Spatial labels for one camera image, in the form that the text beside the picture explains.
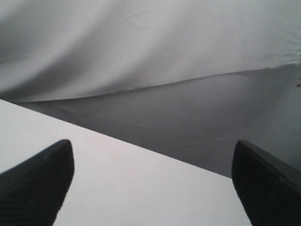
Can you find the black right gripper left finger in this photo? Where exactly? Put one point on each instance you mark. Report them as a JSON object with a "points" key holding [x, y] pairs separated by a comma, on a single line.
{"points": [[33, 192]]}

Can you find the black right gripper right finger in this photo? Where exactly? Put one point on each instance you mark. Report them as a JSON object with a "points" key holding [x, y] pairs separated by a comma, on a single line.
{"points": [[268, 188]]}

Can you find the grey backdrop cloth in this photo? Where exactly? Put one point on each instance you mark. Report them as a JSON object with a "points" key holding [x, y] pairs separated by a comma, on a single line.
{"points": [[184, 78]]}

